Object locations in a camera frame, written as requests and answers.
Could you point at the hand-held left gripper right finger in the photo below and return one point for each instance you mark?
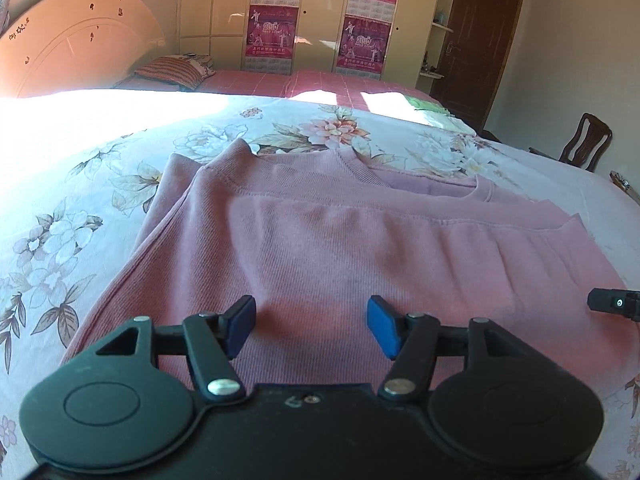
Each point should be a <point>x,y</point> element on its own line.
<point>384,327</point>

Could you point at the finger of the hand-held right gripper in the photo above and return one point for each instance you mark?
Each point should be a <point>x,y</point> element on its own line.
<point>612,304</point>

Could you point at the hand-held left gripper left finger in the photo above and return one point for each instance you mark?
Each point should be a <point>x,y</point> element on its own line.
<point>240,327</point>

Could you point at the pink sweatshirt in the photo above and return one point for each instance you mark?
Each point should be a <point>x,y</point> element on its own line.
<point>325,250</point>

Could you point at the wooden cabinet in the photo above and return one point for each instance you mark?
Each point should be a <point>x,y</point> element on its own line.
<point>620,181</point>

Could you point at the brown wooden chair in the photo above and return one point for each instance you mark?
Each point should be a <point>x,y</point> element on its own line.
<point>585,142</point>

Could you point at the white folded cloth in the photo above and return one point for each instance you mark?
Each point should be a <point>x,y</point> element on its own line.
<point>450,121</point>

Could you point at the floral white bedsheet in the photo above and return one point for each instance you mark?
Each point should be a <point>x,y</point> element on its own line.
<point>75,185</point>

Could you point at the green folded cloth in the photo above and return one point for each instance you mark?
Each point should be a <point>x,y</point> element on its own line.
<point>425,105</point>

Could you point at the pink checked bedsheet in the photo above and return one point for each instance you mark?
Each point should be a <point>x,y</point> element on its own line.
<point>260,82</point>

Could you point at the striped orange pillow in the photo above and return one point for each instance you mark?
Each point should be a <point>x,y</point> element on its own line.
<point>170,70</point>

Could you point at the printed white pillow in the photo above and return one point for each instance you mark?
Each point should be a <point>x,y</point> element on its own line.
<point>202,60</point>

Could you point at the brown wooden door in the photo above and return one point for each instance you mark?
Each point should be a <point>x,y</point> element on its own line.
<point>480,45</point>

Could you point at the cream corner shelf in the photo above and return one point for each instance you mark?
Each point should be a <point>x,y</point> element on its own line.
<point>437,25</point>

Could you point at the cream wardrobe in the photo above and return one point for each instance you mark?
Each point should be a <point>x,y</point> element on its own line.
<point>320,10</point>

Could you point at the cream wooden headboard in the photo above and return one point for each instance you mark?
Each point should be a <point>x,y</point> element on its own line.
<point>65,45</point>

